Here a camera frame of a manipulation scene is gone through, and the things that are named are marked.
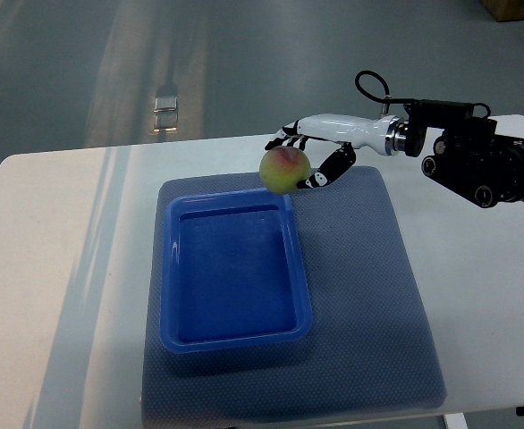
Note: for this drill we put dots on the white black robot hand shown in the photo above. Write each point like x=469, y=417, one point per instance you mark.
x=350, y=133

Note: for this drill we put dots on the green red peach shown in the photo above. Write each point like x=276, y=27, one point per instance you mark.
x=282, y=168

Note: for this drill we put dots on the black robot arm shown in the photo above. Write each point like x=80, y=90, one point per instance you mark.
x=469, y=158

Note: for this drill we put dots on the shiny metal floor plate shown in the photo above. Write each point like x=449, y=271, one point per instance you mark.
x=166, y=113

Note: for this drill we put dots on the brown cardboard box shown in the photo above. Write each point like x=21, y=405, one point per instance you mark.
x=505, y=10

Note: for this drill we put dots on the blue plastic tray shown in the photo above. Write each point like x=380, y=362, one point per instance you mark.
x=233, y=274

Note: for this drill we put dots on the grey textured mat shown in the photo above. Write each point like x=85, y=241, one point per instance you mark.
x=370, y=348

